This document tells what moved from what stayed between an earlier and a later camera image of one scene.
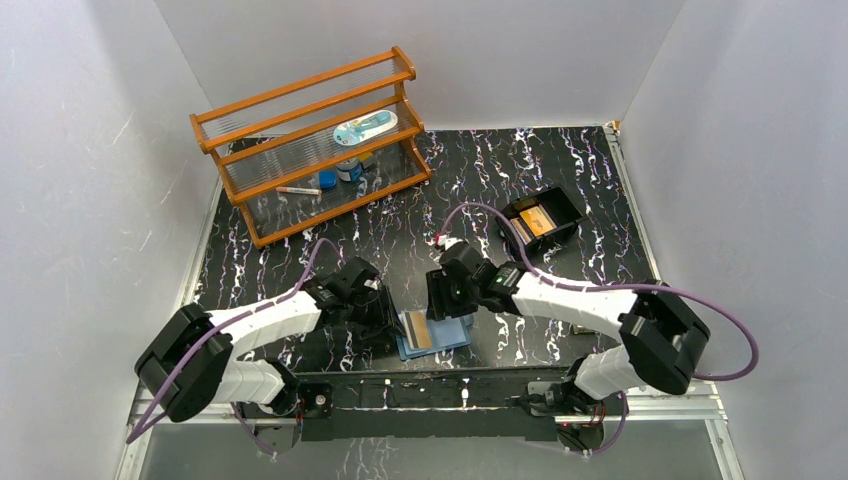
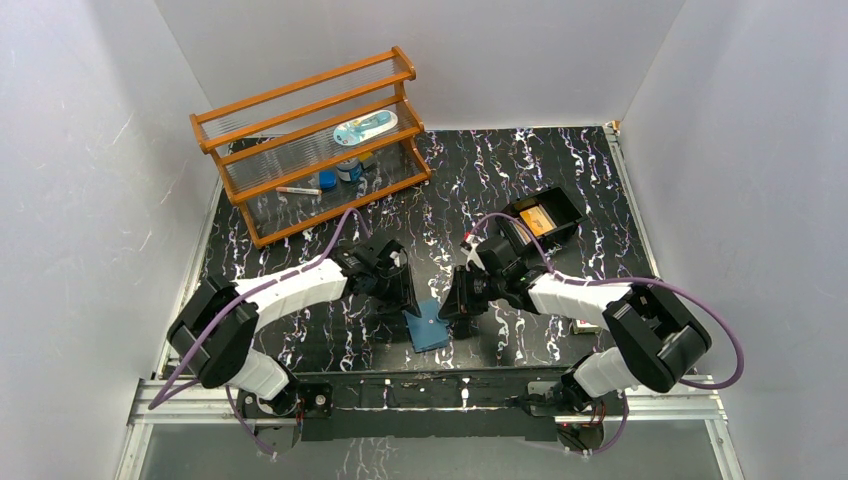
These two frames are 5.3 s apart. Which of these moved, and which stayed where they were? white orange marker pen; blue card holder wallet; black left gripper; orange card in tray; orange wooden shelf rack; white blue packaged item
Moved: blue card holder wallet; black left gripper
Stayed: white blue packaged item; white orange marker pen; orange card in tray; orange wooden shelf rack
